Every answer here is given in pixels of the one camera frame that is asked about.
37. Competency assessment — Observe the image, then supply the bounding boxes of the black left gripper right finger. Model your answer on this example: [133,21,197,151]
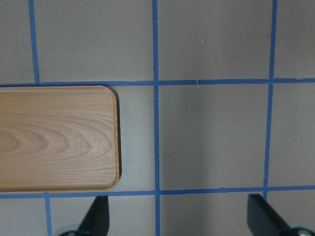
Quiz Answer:
[247,194,291,236]

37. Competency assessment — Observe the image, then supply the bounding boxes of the wooden tray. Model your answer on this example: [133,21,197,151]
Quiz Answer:
[0,86,121,193]

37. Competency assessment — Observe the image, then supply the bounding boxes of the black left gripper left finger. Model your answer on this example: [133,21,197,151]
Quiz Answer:
[77,196,109,236]

